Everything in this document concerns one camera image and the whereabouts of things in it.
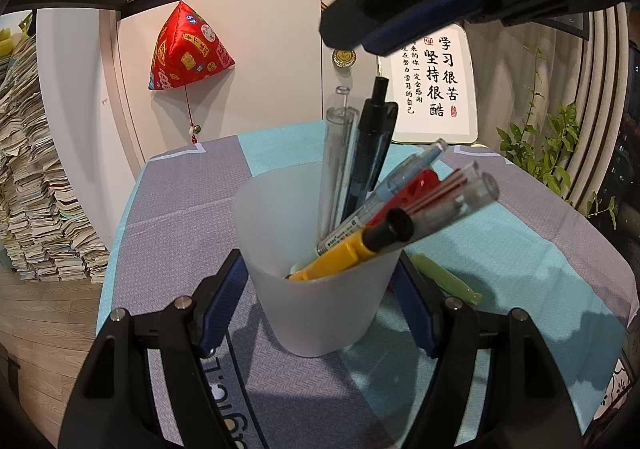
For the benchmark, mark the red pyramid hanging ornament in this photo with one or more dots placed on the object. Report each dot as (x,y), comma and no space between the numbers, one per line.
(187,54)

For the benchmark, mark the yellow pen with black cap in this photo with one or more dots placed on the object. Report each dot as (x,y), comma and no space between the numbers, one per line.
(345,256)

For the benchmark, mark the curved white slatted chair back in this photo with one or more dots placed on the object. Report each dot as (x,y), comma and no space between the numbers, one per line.
(597,104)

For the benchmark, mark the green leafy plant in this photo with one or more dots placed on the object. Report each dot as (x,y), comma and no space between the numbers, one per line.
(550,139)

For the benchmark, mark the light blue retractable pen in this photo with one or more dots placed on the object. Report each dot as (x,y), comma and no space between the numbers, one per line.
(395,186)

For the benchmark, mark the framed calligraphy sign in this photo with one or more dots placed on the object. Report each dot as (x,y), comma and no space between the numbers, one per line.
(435,84)

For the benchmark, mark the grey and teal tablecloth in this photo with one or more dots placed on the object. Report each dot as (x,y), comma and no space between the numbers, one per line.
(180,209)

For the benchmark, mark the red striped clear pen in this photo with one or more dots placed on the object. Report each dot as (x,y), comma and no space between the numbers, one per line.
(445,189)

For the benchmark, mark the light green pen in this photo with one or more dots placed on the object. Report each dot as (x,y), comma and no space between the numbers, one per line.
(445,279)

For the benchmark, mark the black retractable pen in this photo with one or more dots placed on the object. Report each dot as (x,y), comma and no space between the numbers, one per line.
(370,149)

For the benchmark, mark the clear colourless pen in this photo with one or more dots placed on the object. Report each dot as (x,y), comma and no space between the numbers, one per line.
(337,154)

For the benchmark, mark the tall pile of books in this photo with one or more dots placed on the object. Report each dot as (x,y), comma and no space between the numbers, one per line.
(42,179)

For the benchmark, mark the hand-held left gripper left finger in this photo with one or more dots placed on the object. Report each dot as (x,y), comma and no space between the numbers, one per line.
(220,309)

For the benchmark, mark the clear grey pen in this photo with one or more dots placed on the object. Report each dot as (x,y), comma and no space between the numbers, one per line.
(460,204)

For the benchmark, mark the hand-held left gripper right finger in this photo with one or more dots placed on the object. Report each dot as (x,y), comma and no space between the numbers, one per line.
(417,314)

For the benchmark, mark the round gold badge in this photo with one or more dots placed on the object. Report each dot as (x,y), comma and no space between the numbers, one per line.
(344,58)

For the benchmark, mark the translucent white plastic cup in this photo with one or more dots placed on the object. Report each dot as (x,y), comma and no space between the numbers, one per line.
(315,314)

